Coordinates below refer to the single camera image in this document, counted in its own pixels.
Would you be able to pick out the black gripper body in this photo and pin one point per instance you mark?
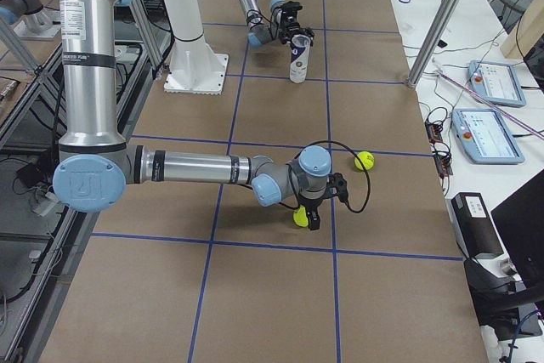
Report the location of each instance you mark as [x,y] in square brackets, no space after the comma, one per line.
[308,205]
[290,24]

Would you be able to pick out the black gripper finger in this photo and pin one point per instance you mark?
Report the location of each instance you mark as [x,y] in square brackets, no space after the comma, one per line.
[313,218]
[286,38]
[309,33]
[303,213]

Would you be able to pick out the Roland Garros tennis ball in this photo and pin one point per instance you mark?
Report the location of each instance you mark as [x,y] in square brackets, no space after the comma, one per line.
[298,221]

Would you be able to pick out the clear tennis ball can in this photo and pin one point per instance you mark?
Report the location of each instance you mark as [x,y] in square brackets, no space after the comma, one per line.
[300,47]

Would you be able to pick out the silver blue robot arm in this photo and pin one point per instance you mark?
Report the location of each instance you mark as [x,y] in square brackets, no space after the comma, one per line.
[260,112]
[262,30]

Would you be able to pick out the Wilson tennis ball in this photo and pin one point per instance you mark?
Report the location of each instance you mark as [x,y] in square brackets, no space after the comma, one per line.
[364,160]

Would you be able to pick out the small circuit board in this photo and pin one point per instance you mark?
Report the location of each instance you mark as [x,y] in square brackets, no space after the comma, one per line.
[433,130]

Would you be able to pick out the black cardboard box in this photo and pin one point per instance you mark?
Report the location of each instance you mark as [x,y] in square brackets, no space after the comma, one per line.
[474,229]

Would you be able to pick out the near blue teach pendant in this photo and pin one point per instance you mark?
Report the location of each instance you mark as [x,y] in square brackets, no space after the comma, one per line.
[485,137]

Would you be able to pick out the blue teach pendant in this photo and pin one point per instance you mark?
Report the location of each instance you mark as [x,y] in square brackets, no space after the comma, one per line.
[485,137]
[496,83]

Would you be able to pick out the far blue teach pendant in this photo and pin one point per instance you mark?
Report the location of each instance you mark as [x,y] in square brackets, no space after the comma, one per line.
[496,83]

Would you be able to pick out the black computer monitor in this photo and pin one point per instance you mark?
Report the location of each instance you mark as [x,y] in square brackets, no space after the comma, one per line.
[519,222]

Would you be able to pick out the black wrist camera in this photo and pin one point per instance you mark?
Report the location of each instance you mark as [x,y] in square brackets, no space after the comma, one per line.
[290,9]
[339,188]

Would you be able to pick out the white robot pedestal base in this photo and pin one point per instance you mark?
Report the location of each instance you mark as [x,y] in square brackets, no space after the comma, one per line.
[193,67]

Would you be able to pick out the aluminium frame post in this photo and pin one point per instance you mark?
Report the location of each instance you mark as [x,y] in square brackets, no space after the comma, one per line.
[437,28]

